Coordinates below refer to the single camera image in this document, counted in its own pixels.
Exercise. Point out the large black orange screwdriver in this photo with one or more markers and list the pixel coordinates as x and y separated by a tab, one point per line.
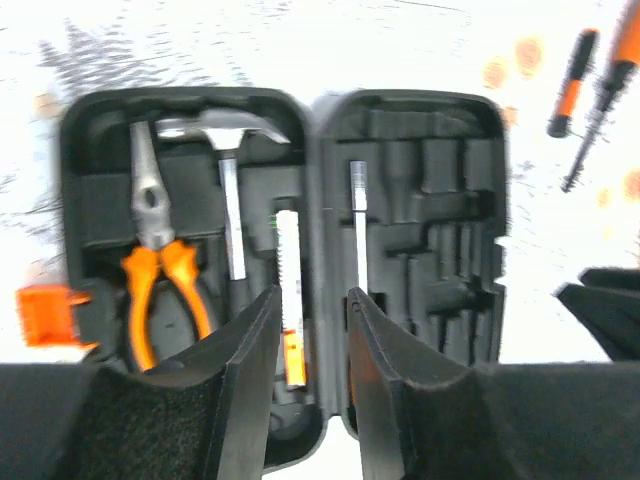
358	177

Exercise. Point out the orange black needle-nose pliers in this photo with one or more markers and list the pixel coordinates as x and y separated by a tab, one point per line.
159	251

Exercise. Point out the floral table mat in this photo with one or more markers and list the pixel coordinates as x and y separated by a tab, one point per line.
511	53

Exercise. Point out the orange utility knife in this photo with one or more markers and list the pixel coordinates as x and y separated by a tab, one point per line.
289	273

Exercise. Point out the small black orange screwdriver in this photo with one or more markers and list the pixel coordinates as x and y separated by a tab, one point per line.
578	67

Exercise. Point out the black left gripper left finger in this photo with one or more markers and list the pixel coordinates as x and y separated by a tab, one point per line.
201	414

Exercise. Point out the steel claw hammer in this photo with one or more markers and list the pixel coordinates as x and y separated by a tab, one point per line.
225	129

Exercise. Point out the orange handled long screwdriver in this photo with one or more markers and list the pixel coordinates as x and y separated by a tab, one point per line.
622	65

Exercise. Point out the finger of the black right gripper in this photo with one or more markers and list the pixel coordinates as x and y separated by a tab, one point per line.
606	303

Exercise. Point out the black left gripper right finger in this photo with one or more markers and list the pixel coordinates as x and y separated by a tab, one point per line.
421	415

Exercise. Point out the dark green tool case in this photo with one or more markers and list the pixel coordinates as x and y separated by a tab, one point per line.
436	193

